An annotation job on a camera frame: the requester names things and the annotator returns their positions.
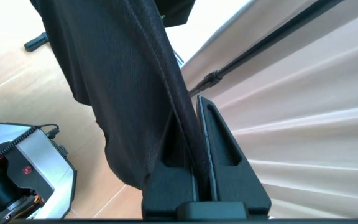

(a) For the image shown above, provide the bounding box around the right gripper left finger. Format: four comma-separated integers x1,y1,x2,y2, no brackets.
141,111,198,218

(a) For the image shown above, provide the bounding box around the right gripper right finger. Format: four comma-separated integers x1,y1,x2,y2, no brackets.
196,95,272,218

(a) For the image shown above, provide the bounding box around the black garment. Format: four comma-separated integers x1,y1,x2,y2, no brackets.
29,0,211,202

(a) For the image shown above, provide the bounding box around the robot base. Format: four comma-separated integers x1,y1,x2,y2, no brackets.
0,121,77,220

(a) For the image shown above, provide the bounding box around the black clothes rack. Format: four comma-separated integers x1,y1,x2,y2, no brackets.
23,0,344,98

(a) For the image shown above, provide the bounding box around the beige curtain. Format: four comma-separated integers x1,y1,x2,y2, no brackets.
180,0,358,218

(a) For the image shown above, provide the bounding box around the black cable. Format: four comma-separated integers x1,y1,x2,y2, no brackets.
37,123,60,139

